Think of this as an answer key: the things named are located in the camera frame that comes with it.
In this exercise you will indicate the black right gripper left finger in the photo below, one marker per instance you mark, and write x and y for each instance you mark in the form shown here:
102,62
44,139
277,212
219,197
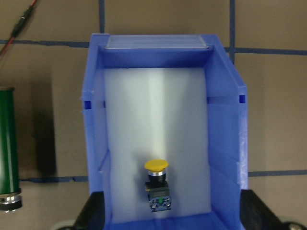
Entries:
92,216

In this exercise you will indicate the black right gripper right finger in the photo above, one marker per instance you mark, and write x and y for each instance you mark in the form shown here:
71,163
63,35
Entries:
255,215

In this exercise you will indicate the yellow push button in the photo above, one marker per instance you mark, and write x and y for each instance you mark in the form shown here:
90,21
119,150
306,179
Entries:
157,188

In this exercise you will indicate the green conveyor belt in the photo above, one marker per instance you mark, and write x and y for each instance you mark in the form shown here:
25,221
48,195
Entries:
10,199

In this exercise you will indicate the white foam pad right bin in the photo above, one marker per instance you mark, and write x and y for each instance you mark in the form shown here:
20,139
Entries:
157,114

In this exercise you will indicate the blue bin right side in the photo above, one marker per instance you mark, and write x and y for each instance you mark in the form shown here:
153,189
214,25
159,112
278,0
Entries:
227,120

